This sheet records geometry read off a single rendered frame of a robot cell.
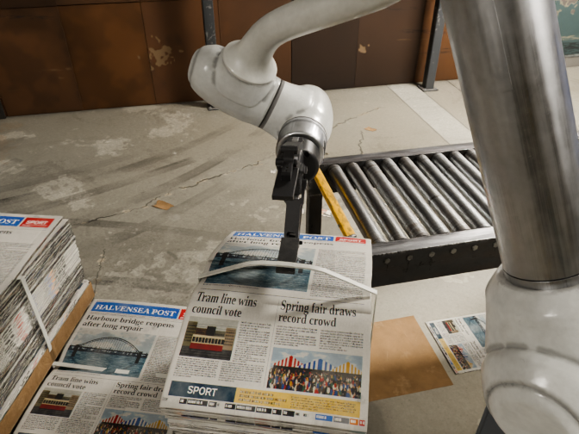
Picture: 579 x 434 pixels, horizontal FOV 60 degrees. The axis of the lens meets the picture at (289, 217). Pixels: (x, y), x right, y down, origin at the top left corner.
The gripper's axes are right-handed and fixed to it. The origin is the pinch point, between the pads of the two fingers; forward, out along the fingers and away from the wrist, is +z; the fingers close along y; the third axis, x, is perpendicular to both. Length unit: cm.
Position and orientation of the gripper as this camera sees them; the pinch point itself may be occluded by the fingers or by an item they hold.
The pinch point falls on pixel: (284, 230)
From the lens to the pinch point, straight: 74.5
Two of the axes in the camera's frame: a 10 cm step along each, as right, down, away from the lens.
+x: -9.9, -0.6, 1.1
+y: 0.2, 7.7, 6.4
